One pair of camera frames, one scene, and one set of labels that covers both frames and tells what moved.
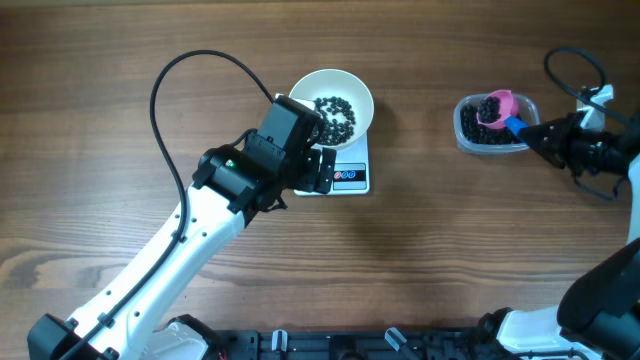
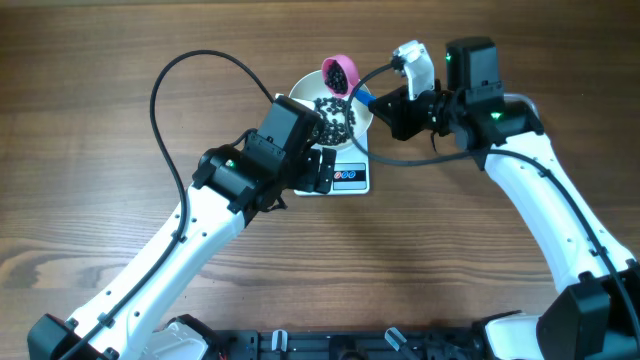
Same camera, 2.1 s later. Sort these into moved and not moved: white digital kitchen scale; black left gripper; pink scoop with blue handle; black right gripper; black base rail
Moved: pink scoop with blue handle; black right gripper
Not moved: black left gripper; white digital kitchen scale; black base rail
